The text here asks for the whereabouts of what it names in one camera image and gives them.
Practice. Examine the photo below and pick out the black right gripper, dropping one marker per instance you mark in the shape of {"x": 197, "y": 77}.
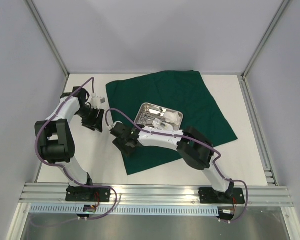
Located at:
{"x": 125, "y": 141}

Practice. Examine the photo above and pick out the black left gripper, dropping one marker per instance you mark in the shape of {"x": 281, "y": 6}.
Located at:
{"x": 95, "y": 123}

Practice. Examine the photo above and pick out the stainless steel instrument tray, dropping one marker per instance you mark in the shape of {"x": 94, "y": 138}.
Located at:
{"x": 151, "y": 107}

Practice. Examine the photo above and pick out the clear suture packet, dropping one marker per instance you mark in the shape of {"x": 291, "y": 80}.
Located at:
{"x": 160, "y": 125}

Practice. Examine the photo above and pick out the white gauze pad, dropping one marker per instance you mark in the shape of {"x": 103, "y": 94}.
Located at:
{"x": 171, "y": 117}

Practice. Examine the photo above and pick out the dark green surgical drape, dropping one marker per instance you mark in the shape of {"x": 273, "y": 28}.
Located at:
{"x": 181, "y": 91}

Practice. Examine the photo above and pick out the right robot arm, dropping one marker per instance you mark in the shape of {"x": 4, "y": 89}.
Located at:
{"x": 195, "y": 150}

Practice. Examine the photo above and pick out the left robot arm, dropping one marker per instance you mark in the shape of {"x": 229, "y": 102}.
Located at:
{"x": 54, "y": 143}

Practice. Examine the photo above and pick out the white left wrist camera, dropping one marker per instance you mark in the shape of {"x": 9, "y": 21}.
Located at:
{"x": 96, "y": 101}

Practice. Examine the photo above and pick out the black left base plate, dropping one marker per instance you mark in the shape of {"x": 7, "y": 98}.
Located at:
{"x": 82, "y": 194}

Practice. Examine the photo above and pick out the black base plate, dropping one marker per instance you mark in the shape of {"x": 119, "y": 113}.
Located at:
{"x": 209, "y": 196}
{"x": 82, "y": 194}

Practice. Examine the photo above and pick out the aluminium front rail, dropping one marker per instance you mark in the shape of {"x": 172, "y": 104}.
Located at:
{"x": 265, "y": 196}

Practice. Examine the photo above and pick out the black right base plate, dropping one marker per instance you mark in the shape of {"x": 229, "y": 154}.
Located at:
{"x": 209, "y": 196}

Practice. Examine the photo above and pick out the slotted white cable duct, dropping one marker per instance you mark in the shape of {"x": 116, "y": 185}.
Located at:
{"x": 124, "y": 209}

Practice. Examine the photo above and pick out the left aluminium frame post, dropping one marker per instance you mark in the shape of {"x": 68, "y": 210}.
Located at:
{"x": 46, "y": 35}

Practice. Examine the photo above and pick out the aluminium frame post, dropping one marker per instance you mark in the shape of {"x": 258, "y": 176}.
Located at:
{"x": 46, "y": 35}
{"x": 266, "y": 36}

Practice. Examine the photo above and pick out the right aluminium frame post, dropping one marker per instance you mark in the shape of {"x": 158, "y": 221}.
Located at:
{"x": 266, "y": 36}

